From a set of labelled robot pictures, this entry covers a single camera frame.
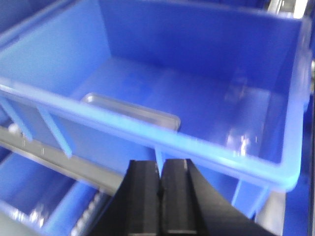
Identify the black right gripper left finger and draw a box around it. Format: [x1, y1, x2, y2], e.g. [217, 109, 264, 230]
[92, 160, 159, 236]

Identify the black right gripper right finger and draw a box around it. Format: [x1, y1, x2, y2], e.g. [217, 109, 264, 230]
[161, 159, 272, 236]

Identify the silver metal tray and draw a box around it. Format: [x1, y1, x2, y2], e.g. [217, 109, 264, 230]
[81, 92, 181, 131]

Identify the flat metal divider rail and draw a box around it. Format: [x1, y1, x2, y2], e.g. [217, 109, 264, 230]
[0, 127, 123, 196]

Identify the blue plastic box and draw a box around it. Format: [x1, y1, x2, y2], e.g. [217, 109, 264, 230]
[0, 0, 312, 217]

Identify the lower blue bin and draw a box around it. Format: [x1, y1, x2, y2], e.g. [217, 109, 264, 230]
[0, 147, 110, 236]

